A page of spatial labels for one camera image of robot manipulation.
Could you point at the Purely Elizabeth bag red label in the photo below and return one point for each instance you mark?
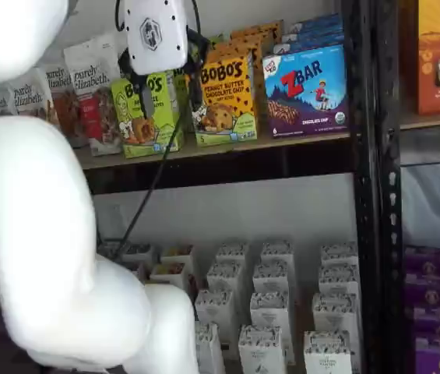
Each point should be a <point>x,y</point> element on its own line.
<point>95,117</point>

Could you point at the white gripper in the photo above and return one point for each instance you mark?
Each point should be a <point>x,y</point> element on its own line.
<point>157,35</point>

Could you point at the white carton colourful top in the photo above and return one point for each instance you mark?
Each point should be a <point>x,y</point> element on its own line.
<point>177,257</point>
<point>168,276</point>

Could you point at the black metal shelf rack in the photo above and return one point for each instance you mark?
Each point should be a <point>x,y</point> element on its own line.
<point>393,233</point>
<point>363,195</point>

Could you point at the blue Zbar box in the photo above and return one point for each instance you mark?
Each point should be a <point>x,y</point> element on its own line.
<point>305,97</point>
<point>317,21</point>
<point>313,33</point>

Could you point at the white carton dark top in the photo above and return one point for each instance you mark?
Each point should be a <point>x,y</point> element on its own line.
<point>138,253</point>

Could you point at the green Bobo's snack box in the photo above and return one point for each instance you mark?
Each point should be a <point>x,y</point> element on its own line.
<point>134,130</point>
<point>216,41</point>
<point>180,83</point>

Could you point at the white carton speckled top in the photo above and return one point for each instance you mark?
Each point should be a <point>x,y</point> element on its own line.
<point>338,280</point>
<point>215,311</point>
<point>339,253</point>
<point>211,350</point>
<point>260,350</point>
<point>224,278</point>
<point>272,278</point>
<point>326,354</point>
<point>270,311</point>
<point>232,253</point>
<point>334,313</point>
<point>278,253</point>

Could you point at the orange Bobo's snack box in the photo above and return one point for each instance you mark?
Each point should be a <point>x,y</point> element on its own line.
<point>223,117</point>
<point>239,48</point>
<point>266,31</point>

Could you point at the Purely Elizabeth bag orange label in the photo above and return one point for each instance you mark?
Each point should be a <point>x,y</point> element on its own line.
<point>29,95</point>

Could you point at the white small carton boxes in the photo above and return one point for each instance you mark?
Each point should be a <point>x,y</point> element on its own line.
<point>301,317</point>

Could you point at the wooden shelf board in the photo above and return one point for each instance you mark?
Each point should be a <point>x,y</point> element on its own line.
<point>243,146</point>
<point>430,120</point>

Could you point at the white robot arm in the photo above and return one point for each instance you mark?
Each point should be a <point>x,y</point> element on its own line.
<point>29,195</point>

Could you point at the Purely Elizabeth bag brown label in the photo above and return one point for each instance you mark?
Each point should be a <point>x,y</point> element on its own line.
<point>62,101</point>

